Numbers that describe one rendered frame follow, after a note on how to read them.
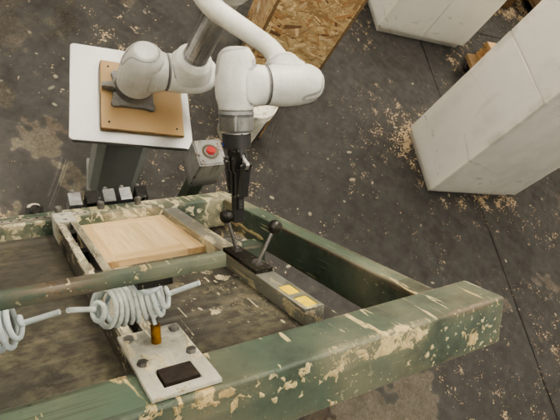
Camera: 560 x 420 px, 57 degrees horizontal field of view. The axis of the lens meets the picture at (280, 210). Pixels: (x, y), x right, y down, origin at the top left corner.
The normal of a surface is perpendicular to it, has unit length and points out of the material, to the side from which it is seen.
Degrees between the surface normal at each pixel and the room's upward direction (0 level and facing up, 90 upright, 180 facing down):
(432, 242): 0
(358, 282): 90
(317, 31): 90
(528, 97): 90
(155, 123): 3
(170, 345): 50
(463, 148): 90
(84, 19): 0
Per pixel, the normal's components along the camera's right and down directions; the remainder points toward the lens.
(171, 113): 0.41, -0.41
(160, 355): 0.00, -0.97
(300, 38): 0.04, 0.88
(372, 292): -0.86, 0.13
